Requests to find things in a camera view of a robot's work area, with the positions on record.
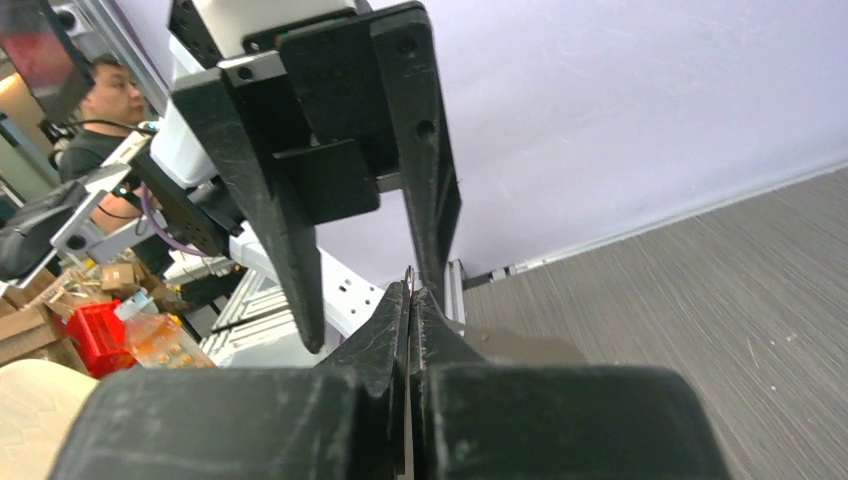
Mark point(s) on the silver keyring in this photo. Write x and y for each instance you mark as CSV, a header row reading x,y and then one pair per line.
x,y
409,279

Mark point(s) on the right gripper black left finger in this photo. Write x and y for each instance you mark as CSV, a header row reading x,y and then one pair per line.
x,y
341,419

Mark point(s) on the red plastic crate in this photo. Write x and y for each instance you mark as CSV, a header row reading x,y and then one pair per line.
x,y
99,338

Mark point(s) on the orange drink bottle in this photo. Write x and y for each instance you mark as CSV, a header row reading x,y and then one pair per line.
x,y
155,339

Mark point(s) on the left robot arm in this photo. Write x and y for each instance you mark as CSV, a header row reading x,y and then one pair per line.
x,y
198,200

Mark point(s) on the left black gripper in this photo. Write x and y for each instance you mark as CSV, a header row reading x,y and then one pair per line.
x,y
287,103

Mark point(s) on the person in dark shirt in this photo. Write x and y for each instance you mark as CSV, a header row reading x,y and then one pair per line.
x,y
114,98

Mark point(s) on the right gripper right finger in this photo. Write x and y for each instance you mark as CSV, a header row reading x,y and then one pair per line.
x,y
476,419

